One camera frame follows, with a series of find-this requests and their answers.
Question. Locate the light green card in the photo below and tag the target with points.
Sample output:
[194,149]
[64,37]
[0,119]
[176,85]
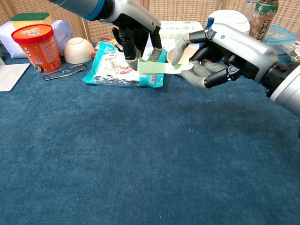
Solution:
[150,68]

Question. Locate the red instant noodle cup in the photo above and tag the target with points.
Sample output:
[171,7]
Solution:
[39,51]

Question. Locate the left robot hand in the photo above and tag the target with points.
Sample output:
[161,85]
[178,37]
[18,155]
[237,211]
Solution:
[133,21]

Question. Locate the teal snack bag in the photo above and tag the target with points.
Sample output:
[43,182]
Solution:
[110,68]

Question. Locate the brown orange cookie pack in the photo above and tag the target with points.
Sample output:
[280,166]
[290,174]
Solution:
[104,40]

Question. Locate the black rimmed glasses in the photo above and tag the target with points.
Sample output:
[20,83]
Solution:
[63,71]

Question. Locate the clear container blue lid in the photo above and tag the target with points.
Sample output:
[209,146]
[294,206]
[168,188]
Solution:
[281,37]

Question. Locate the upright beige bowl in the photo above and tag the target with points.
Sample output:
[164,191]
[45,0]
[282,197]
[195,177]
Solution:
[185,55]

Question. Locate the green tea bottle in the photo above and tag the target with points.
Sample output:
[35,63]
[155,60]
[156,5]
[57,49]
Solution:
[263,23]

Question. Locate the clear water bottle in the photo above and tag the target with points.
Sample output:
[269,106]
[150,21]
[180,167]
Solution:
[248,10]

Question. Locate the green yellow sponge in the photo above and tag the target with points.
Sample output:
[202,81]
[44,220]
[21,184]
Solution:
[30,20]

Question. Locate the small blue bottle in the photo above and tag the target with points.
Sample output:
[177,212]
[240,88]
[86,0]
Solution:
[209,23]

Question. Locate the blue open cardboard box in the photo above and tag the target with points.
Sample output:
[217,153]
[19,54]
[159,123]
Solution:
[11,75]

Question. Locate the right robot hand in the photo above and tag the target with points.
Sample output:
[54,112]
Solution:
[241,47]

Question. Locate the blue table cloth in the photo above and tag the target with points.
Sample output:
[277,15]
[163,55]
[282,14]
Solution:
[150,152]

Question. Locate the white plastic bag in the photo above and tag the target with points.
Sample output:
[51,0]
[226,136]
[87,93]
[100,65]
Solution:
[7,37]

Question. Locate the toilet paper roll pack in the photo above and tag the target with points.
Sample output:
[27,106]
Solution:
[180,28]

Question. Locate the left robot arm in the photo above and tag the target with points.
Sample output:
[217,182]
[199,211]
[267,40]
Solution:
[79,5]

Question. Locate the overturned beige bowl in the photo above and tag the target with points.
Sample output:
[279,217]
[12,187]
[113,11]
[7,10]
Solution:
[78,51]

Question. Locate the rattan folding screen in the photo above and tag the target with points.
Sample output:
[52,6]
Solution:
[182,9]

